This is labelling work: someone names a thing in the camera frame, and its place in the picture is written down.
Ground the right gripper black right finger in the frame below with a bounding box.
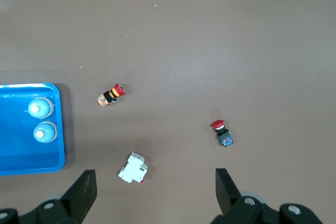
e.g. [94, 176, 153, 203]
[209, 168, 324, 224]

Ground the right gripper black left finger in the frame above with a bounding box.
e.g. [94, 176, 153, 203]
[0, 169, 98, 224]

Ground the blue bell with cream knob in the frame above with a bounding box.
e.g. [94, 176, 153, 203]
[27, 97, 55, 119]
[33, 121, 59, 144]

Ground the blue plastic tray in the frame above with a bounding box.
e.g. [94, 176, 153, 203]
[0, 82, 66, 176]

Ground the white circuit breaker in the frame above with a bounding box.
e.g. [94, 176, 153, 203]
[118, 152, 149, 184]

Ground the red push button black body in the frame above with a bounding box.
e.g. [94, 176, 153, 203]
[211, 119, 235, 148]

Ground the red emergency stop yellow collar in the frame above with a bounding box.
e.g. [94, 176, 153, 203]
[96, 83, 126, 108]

